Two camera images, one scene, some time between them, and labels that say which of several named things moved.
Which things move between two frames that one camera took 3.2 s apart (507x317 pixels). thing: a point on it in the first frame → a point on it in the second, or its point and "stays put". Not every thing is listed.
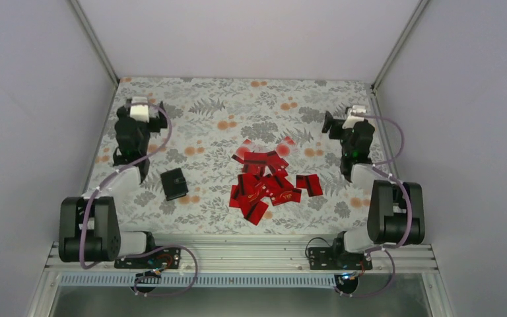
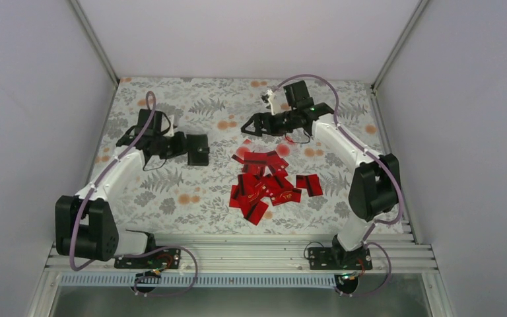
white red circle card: (283, 149) stays put
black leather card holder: (173, 183) → (197, 150)
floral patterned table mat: (208, 156) stays put
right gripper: (328, 122) → (258, 117)
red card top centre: (255, 158) stays put
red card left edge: (236, 197) stays put
